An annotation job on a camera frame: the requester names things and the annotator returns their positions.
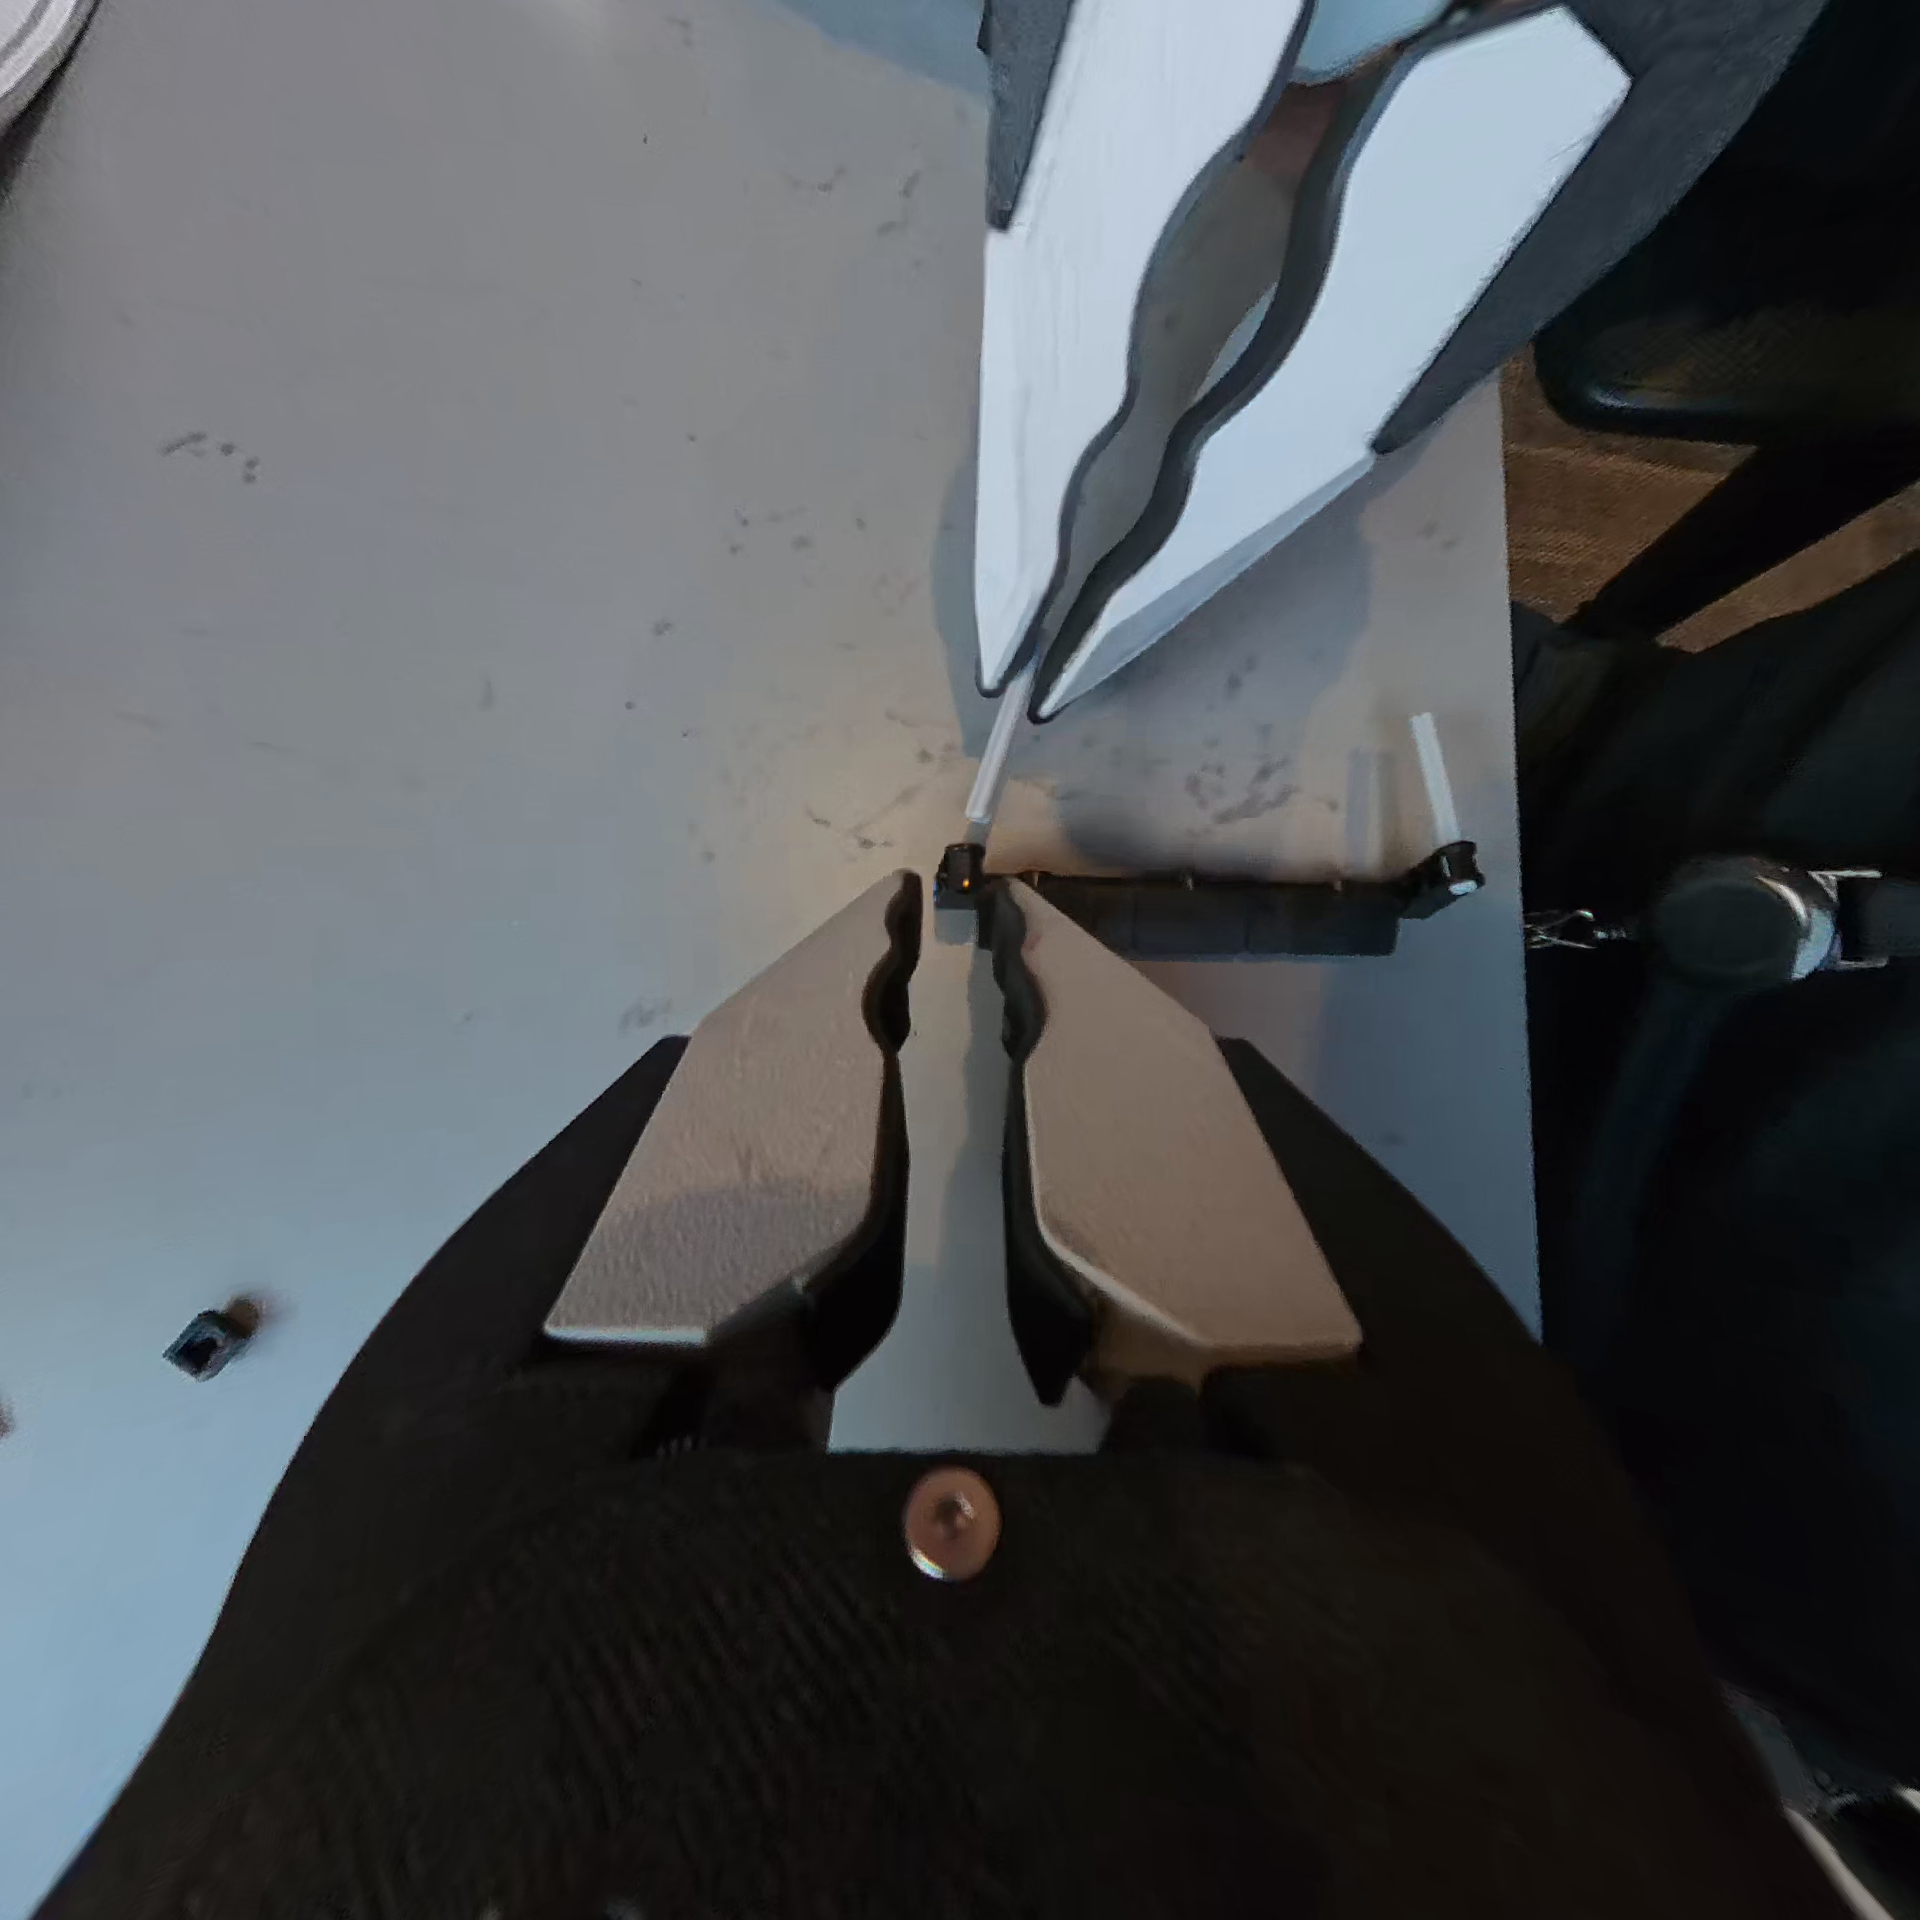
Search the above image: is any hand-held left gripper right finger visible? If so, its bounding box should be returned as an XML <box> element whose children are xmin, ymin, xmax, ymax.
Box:
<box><xmin>977</xmin><ymin>873</ymin><xmax>1365</xmax><ymax>1409</ymax></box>

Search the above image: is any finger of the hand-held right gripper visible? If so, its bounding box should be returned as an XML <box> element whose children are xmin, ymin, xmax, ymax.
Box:
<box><xmin>1029</xmin><ymin>0</ymin><xmax>1633</xmax><ymax>725</ymax></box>
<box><xmin>972</xmin><ymin>0</ymin><xmax>1320</xmax><ymax>699</ymax></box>

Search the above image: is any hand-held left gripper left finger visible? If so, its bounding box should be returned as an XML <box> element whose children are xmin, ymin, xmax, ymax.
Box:
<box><xmin>543</xmin><ymin>865</ymin><xmax>922</xmax><ymax>1403</ymax></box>

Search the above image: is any black toy brick beam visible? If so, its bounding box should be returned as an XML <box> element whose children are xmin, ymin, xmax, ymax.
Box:
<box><xmin>933</xmin><ymin>840</ymin><xmax>1485</xmax><ymax>963</ymax></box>

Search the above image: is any small black toy stud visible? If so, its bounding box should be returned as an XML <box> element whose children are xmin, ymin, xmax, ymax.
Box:
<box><xmin>162</xmin><ymin>1293</ymin><xmax>269</xmax><ymax>1386</ymax></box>

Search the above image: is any black office chair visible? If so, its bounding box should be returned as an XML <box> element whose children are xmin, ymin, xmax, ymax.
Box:
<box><xmin>1512</xmin><ymin>226</ymin><xmax>1920</xmax><ymax>1772</ymax></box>

